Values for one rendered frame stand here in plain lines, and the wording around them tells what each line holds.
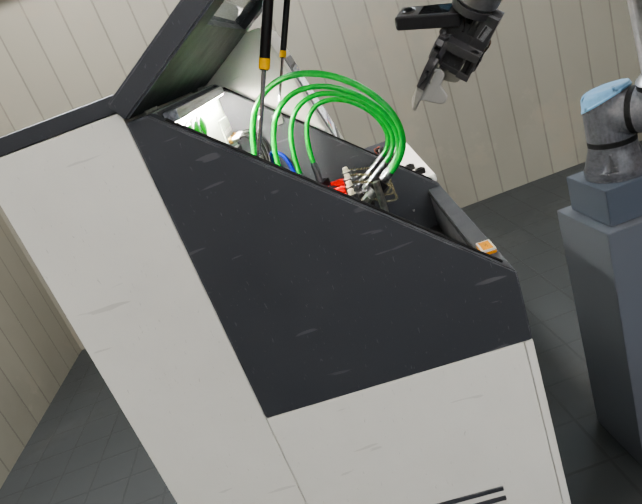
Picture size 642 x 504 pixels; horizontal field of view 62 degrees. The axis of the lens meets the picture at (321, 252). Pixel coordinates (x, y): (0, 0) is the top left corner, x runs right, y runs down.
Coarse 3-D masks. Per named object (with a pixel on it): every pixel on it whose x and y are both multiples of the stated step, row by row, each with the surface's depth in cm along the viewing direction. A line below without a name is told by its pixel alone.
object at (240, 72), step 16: (256, 32) 152; (272, 32) 190; (240, 48) 153; (256, 48) 154; (272, 48) 154; (224, 64) 155; (240, 64) 155; (256, 64) 155; (272, 64) 155; (224, 80) 157; (240, 80) 157; (256, 80) 157; (272, 80) 157; (288, 80) 157; (256, 96) 158; (272, 96) 158; (304, 96) 159; (288, 112) 160; (304, 112) 160; (320, 128) 162
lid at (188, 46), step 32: (192, 0) 84; (224, 0) 102; (256, 0) 140; (160, 32) 85; (192, 32) 87; (224, 32) 117; (160, 64) 87; (192, 64) 109; (128, 96) 89; (160, 96) 102
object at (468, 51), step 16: (464, 16) 87; (480, 16) 87; (496, 16) 89; (448, 32) 92; (464, 32) 91; (480, 32) 89; (432, 48) 93; (448, 48) 92; (464, 48) 91; (480, 48) 91; (448, 64) 95; (464, 64) 94; (464, 80) 95
